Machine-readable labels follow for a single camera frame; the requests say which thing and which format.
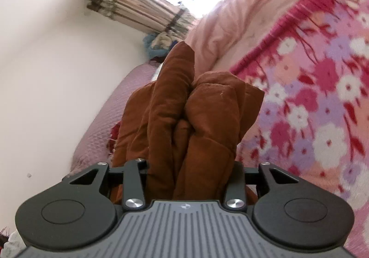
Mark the pile of clothes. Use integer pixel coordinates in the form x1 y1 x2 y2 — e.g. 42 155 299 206
142 30 177 64

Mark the red fringed cloth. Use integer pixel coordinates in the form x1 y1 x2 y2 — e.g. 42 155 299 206
107 120 125 156

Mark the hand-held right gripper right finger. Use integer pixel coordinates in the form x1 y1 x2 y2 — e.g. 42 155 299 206
225 161 300 210

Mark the striped beige curtain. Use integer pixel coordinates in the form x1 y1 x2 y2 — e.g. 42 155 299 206
85 0 200 40

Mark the pink quilt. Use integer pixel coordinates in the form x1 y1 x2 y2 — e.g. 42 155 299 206
184 0 359 81

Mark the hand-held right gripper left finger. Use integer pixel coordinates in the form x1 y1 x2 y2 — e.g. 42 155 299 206
62 158 150 210

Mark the pink floral bed sheet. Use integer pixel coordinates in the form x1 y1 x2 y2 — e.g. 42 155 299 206
229 0 369 258

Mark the brown garment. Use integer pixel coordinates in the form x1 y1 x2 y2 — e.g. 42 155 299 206
111 41 266 205

